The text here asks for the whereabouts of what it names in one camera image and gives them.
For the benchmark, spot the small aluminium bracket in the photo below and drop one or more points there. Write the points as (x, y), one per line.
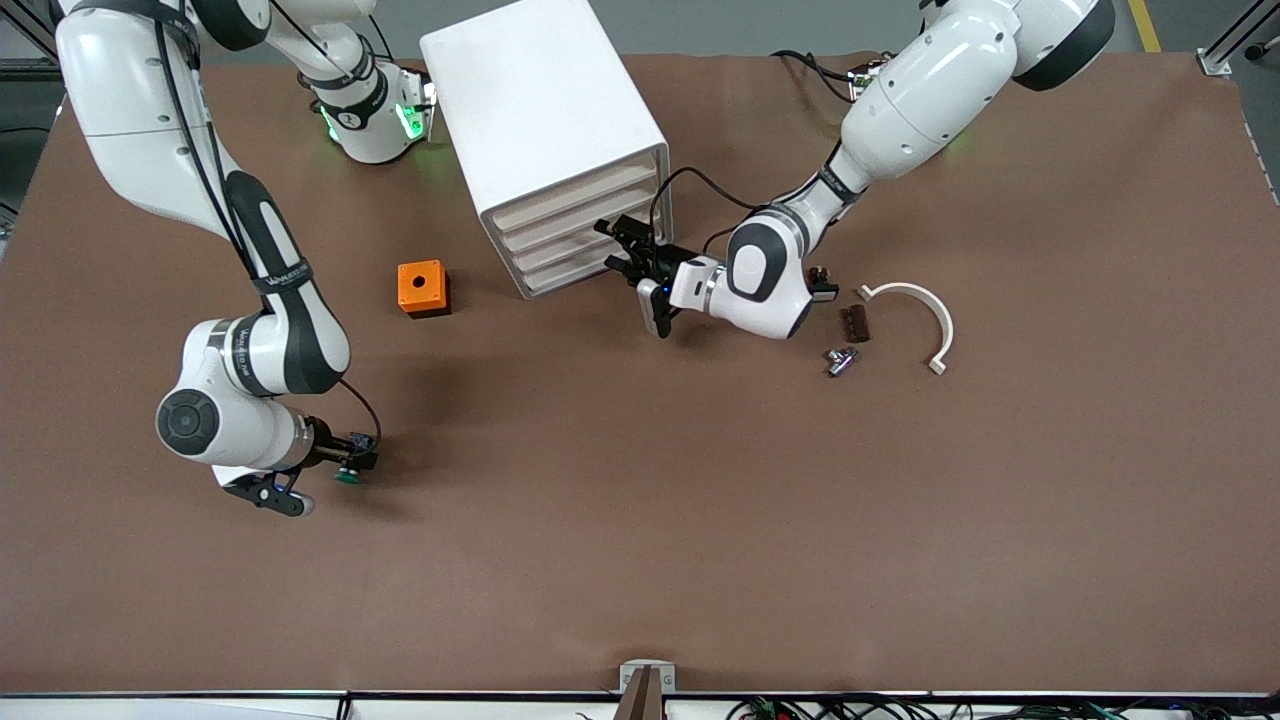
(627, 672)

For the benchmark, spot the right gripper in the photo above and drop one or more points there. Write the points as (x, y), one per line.
(327, 447)

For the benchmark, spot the white C-shaped plastic clamp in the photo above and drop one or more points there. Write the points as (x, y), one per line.
(905, 288)

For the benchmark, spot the brown table mat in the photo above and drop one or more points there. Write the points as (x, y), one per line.
(640, 550)

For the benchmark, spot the orange box with hole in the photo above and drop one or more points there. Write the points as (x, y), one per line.
(408, 295)

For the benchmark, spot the white drawer cabinet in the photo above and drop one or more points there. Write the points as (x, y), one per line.
(530, 90)

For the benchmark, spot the green push button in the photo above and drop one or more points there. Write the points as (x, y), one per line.
(347, 477)

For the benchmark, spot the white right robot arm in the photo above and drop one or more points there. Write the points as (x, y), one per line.
(120, 100)

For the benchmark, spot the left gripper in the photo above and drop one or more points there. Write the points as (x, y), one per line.
(664, 262)

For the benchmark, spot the white plastic drawer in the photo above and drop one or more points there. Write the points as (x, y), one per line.
(570, 218)
(560, 272)
(550, 251)
(570, 194)

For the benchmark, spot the small black switch white face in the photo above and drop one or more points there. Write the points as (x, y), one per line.
(826, 290)

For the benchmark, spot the small dark brown block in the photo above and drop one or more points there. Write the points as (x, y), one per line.
(857, 324)

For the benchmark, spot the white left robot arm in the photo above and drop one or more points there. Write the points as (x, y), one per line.
(930, 100)

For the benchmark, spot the aluminium frame profile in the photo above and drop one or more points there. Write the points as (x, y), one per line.
(30, 68)
(1238, 32)

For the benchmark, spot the chrome metal T fitting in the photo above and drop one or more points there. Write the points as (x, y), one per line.
(840, 362)

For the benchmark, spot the brown upright post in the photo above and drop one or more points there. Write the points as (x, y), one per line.
(640, 705)

